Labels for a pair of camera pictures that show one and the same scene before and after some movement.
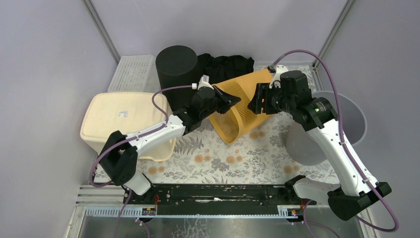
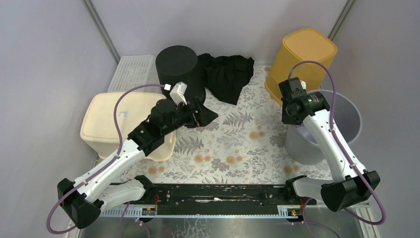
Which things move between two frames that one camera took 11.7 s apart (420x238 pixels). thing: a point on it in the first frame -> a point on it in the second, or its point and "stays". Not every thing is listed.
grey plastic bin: x=302 y=147 stays
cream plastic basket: x=103 y=114 stays
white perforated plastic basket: x=135 y=74 stays
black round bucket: x=178 y=65 stays
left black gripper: x=218 y=99 -> x=199 y=110
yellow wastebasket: x=239 y=117 -> x=303 y=44
